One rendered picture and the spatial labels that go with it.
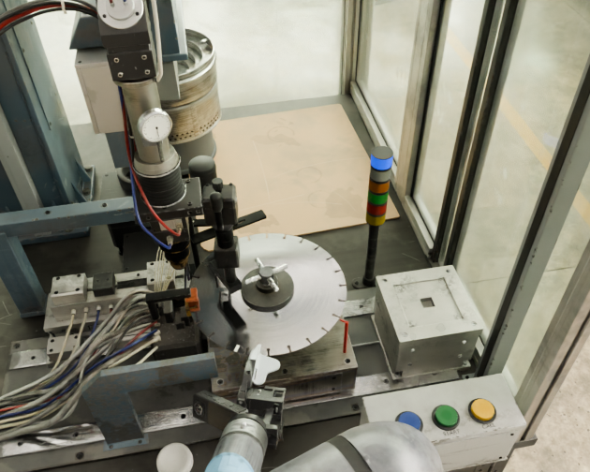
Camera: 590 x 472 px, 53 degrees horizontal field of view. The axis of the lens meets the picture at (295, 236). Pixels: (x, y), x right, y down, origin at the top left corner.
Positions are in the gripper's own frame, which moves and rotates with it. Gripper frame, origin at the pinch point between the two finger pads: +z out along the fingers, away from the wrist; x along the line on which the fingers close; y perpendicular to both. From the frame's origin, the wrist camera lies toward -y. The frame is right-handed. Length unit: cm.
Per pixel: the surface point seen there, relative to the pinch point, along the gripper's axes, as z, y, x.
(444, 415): -5.2, 35.9, -0.1
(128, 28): -26, -15, 61
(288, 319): 5.5, 5.5, 11.0
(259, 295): 8.8, -1.1, 14.3
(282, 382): 5.4, 5.0, -2.6
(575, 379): 103, 102, -38
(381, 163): 17, 21, 42
